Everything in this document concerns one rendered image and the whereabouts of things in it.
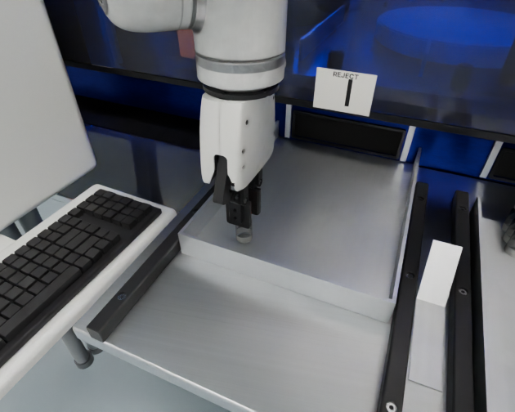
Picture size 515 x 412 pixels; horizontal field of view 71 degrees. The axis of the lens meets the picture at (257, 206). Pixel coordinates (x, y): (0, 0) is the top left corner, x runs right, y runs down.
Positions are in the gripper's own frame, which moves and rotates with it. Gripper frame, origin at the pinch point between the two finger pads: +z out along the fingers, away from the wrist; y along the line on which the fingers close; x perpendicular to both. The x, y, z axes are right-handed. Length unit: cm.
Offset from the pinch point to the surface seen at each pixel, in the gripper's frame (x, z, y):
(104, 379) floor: -55, 94, -3
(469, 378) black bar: 26.8, 4.2, 9.7
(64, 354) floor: -74, 94, -4
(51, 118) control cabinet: -41.0, -0.6, -8.1
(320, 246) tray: 9.7, 5.7, -2.7
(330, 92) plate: 4.7, -8.1, -20.2
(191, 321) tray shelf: 0.1, 6.3, 13.5
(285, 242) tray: 5.3, 5.7, -1.6
